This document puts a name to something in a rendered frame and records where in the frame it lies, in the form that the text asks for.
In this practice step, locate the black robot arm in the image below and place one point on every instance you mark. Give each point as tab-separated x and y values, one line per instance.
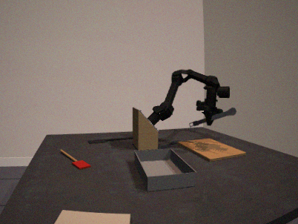
164	111

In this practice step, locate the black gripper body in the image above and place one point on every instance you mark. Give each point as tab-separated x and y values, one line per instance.
210	106

